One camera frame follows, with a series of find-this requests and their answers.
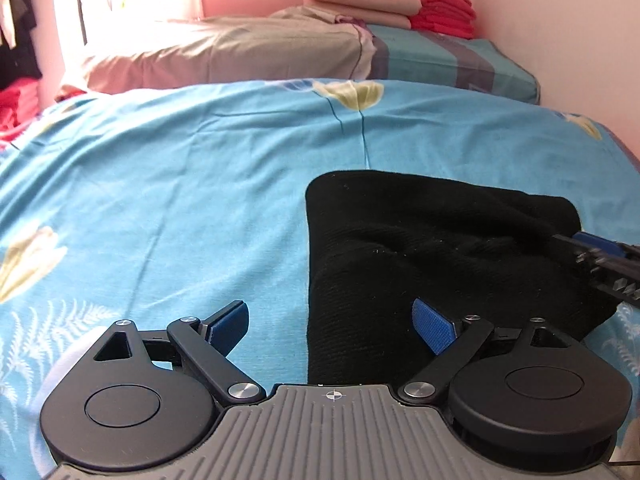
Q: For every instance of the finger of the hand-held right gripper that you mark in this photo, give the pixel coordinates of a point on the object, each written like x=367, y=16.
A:
x=597, y=243
x=620, y=287

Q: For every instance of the striped blue pillow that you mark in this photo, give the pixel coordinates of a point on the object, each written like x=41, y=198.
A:
x=450, y=65

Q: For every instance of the red cloth pile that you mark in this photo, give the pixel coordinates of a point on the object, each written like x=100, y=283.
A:
x=15, y=110

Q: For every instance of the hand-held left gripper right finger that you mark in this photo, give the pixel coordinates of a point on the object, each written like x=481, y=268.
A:
x=432, y=329

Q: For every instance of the blue floral duvet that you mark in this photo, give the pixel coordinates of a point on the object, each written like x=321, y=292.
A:
x=175, y=185

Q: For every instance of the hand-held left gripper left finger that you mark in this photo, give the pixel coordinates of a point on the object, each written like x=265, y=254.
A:
x=227, y=329

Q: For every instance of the grey pink pillow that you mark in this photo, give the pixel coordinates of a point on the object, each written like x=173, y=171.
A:
x=225, y=55

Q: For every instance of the black knit pants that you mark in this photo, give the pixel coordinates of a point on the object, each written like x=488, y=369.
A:
x=425, y=260

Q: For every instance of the folded pink blanket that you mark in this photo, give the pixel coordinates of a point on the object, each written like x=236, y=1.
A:
x=365, y=2

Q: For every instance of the stack of folded red cloth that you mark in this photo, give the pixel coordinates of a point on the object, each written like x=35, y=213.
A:
x=445, y=10

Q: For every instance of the hanging black garment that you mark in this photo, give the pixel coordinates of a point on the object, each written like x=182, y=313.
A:
x=20, y=35

